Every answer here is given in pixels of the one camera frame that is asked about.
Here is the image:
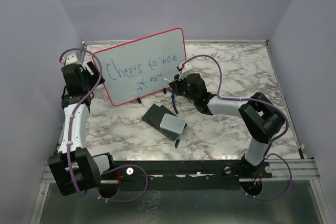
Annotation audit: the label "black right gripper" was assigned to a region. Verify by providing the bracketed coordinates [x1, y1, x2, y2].
[170, 72, 197, 103]

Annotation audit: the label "pink framed whiteboard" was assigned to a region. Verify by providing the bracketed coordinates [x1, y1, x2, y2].
[94, 27, 187, 106]

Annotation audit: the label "blue marker cap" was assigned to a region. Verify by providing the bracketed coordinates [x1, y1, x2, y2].
[174, 139, 180, 148]

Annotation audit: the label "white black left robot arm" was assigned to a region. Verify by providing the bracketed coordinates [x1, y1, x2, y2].
[48, 61, 116, 197]

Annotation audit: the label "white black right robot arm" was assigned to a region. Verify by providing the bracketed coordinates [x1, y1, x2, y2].
[169, 73, 289, 177]

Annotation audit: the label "blue handled pliers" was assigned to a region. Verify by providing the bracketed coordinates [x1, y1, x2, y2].
[171, 91, 179, 114]

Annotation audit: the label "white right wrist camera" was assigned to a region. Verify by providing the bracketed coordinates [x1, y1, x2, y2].
[177, 61, 192, 78]

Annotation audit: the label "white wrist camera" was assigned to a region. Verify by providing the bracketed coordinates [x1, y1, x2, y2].
[64, 52, 81, 66]
[177, 61, 192, 78]

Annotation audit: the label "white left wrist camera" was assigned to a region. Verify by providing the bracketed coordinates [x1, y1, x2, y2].
[64, 52, 81, 66]

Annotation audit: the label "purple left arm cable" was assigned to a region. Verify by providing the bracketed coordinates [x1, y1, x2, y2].
[59, 48, 149, 204]

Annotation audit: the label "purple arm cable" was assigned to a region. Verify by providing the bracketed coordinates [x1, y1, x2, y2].
[181, 55, 292, 201]
[59, 48, 149, 204]

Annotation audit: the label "aluminium table edge frame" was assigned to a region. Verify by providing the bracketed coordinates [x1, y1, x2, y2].
[54, 39, 307, 162]

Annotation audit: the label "black front mounting rail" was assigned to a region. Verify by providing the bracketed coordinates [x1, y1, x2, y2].
[101, 159, 272, 191]

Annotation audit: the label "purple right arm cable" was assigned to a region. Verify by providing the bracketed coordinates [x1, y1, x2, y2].
[181, 55, 292, 201]

